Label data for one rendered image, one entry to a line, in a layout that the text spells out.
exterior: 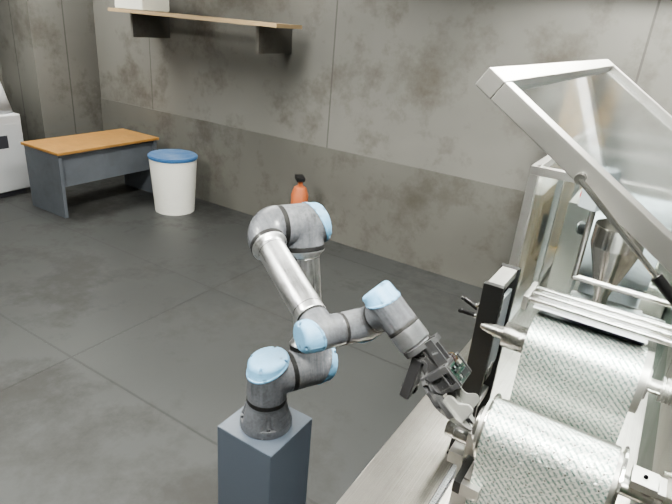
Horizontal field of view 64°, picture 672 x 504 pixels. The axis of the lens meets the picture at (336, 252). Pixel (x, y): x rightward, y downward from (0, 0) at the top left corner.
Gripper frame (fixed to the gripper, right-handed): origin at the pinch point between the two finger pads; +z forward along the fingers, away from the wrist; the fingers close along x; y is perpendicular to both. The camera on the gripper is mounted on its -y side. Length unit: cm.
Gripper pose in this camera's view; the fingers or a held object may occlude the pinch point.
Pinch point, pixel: (466, 424)
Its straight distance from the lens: 125.2
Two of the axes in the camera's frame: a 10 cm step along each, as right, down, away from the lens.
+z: 6.0, 8.0, -1.1
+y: 6.0, -5.3, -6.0
